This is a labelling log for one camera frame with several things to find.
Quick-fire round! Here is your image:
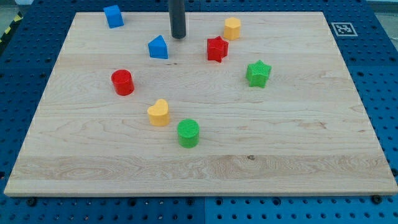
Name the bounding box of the yellow heart block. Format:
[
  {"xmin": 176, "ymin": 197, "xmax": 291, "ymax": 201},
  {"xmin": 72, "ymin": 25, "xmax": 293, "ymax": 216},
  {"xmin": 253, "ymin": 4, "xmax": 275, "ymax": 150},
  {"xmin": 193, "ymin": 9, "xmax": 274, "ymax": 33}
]
[{"xmin": 147, "ymin": 99, "xmax": 170, "ymax": 126}]

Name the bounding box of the red star block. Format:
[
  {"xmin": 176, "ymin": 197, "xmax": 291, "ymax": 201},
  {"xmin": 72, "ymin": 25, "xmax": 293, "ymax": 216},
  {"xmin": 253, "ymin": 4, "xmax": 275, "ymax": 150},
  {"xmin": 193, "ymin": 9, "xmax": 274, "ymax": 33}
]
[{"xmin": 207, "ymin": 36, "xmax": 229, "ymax": 63}]

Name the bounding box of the black bolt right front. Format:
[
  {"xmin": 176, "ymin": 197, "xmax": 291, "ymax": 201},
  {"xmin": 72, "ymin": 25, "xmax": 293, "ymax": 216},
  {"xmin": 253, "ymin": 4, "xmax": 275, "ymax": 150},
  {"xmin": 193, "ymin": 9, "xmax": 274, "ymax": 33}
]
[{"xmin": 371, "ymin": 195, "xmax": 382, "ymax": 205}]

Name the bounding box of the white fiducial marker tag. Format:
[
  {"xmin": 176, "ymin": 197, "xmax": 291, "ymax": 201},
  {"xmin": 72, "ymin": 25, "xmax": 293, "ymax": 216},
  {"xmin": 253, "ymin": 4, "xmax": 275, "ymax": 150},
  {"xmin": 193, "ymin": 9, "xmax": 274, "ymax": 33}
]
[{"xmin": 331, "ymin": 22, "xmax": 358, "ymax": 37}]

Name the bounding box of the light wooden board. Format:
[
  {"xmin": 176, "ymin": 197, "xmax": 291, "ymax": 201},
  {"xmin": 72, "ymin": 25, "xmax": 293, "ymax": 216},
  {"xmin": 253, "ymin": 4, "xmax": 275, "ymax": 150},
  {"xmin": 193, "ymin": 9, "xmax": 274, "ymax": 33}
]
[{"xmin": 4, "ymin": 12, "xmax": 397, "ymax": 197}]

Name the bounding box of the green cylinder block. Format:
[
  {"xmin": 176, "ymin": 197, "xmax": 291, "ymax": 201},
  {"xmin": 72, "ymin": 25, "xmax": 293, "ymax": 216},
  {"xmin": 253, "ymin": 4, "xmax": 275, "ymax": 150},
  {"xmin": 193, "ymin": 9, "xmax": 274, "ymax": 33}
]
[{"xmin": 177, "ymin": 119, "xmax": 200, "ymax": 148}]

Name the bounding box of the blue triangle block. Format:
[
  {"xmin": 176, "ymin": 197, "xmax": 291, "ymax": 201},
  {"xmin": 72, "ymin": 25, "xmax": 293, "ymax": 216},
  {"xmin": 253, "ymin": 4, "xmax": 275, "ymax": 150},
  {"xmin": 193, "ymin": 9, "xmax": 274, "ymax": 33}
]
[{"xmin": 148, "ymin": 35, "xmax": 169, "ymax": 59}]

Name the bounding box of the yellow hexagon block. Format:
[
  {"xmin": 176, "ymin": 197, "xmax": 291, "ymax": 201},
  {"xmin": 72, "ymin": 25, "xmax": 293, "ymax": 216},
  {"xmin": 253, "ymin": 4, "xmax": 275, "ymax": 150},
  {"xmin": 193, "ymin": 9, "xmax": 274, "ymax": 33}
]
[{"xmin": 223, "ymin": 17, "xmax": 241, "ymax": 40}]

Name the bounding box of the blue cube block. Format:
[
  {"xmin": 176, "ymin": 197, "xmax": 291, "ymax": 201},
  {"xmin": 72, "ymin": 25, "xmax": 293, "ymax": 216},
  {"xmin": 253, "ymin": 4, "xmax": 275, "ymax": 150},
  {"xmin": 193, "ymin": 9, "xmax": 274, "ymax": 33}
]
[{"xmin": 103, "ymin": 5, "xmax": 124, "ymax": 29}]

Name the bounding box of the green star block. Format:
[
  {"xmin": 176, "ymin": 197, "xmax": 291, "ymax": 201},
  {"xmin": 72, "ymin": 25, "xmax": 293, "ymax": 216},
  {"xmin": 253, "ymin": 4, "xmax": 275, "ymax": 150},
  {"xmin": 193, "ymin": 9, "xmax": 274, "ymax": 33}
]
[{"xmin": 246, "ymin": 60, "xmax": 272, "ymax": 88}]

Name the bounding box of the red cylinder block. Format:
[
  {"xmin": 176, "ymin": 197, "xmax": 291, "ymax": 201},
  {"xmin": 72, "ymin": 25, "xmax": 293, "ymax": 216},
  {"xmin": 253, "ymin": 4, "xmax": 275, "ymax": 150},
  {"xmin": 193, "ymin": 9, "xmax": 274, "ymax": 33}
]
[{"xmin": 111, "ymin": 69, "xmax": 134, "ymax": 96}]

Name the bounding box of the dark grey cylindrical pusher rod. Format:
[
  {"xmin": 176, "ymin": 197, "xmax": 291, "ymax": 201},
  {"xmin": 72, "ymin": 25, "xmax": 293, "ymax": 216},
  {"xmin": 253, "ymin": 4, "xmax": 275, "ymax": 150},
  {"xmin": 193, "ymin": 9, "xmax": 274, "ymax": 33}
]
[{"xmin": 168, "ymin": 0, "xmax": 186, "ymax": 39}]

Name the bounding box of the black bolt left front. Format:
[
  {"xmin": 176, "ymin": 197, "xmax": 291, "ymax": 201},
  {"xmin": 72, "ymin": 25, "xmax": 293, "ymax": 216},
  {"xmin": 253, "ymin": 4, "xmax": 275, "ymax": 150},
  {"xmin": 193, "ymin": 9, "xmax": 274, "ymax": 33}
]
[{"xmin": 25, "ymin": 197, "xmax": 37, "ymax": 207}]

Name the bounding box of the black bolt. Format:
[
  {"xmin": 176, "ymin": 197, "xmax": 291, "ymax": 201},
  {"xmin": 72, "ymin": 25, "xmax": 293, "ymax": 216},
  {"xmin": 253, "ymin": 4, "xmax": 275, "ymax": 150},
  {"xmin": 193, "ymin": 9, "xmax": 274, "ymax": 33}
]
[
  {"xmin": 371, "ymin": 195, "xmax": 382, "ymax": 205},
  {"xmin": 25, "ymin": 197, "xmax": 37, "ymax": 207}
]

